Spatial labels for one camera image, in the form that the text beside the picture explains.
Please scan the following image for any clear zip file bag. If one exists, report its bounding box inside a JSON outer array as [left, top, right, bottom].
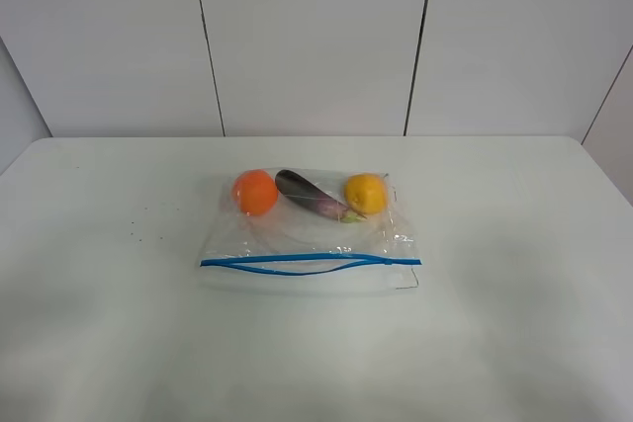
[[198, 167, 422, 295]]

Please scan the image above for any purple eggplant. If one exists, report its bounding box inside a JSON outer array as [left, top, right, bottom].
[[274, 169, 366, 223]]

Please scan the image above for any yellow lemon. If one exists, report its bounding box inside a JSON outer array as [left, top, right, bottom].
[[343, 173, 388, 215]]

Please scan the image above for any orange fruit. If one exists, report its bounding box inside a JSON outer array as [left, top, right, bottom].
[[231, 169, 278, 216]]

